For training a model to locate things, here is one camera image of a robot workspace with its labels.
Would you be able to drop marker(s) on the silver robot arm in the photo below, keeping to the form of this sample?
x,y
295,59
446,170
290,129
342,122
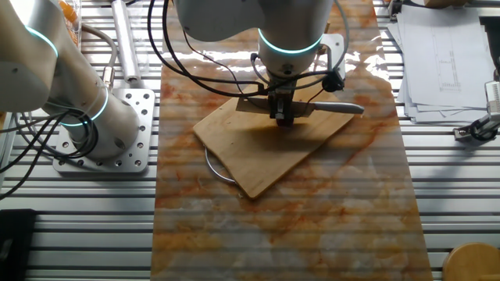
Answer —
x,y
273,23

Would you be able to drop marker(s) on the black metal clamp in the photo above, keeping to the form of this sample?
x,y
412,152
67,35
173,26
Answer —
x,y
484,125

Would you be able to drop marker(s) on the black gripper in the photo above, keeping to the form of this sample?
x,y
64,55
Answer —
x,y
282,89

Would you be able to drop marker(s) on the marble pattern table mat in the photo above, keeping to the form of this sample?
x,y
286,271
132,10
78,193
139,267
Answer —
x,y
273,234

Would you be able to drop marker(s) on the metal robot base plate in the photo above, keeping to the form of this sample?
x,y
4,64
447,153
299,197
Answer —
x,y
136,117

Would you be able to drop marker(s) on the bamboo cutting board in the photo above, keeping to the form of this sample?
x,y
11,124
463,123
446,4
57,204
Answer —
x,y
254,156

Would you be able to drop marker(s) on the wooden mug tree stand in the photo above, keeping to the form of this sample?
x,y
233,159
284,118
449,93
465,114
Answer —
x,y
472,263

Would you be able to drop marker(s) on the stack of white papers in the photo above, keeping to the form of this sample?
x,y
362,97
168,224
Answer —
x,y
441,58

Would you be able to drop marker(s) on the steel kitchen knife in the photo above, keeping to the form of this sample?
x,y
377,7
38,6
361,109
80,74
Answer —
x,y
340,107

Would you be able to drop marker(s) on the orange fruit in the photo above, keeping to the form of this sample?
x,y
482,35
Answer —
x,y
69,11
72,37

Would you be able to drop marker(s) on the black box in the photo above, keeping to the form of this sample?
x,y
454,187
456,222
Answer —
x,y
15,242

